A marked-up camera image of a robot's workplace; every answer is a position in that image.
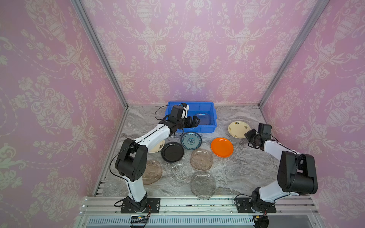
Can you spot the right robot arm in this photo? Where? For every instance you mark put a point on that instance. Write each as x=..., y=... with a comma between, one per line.
x=296, y=175

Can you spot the cream plate with calligraphy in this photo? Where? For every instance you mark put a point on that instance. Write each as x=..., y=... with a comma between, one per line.
x=238, y=129

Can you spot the left corner aluminium post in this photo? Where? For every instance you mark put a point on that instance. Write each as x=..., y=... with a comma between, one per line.
x=92, y=35

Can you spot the orange plastic plate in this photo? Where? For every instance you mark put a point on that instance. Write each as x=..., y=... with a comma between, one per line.
x=222, y=147

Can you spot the cream plate left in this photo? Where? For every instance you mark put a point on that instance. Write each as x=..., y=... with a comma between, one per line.
x=158, y=147

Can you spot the right corner aluminium post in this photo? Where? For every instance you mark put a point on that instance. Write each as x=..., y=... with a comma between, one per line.
x=298, y=42

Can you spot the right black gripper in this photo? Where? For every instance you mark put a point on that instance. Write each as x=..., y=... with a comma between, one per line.
x=248, y=135

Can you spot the aluminium frame rail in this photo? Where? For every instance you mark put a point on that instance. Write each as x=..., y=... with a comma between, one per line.
x=193, y=212

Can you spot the brown clear plate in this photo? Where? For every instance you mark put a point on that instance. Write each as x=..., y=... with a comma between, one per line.
x=153, y=172
x=201, y=159

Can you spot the grey clear plate front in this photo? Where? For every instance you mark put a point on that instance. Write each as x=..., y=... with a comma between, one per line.
x=203, y=185

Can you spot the brown clear plate left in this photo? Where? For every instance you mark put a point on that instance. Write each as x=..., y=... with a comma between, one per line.
x=153, y=172

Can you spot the blue floral patterned plate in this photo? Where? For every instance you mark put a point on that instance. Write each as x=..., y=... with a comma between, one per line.
x=191, y=141

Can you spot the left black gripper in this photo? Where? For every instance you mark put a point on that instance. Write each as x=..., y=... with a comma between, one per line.
x=190, y=125

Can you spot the corner aluminium post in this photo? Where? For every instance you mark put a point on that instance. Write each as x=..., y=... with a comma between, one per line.
x=92, y=35
x=298, y=42

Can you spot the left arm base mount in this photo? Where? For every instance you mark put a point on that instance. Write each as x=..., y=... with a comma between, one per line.
x=147, y=205

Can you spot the brown clear plate centre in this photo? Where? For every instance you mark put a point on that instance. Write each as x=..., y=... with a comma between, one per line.
x=201, y=159

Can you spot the blue plastic bin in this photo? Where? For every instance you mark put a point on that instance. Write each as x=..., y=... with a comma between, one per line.
x=205, y=111

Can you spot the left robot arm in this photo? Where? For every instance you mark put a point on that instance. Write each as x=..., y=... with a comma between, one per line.
x=132, y=159

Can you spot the clear glass plate centre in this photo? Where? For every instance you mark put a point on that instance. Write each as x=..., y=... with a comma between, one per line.
x=179, y=174

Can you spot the black round plate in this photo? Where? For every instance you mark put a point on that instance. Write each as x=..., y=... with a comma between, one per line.
x=172, y=152

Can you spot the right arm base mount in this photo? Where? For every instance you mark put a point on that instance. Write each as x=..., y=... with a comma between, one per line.
x=247, y=205

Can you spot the grey clear plate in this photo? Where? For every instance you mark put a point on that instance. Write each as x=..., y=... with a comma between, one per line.
x=205, y=118
x=203, y=185

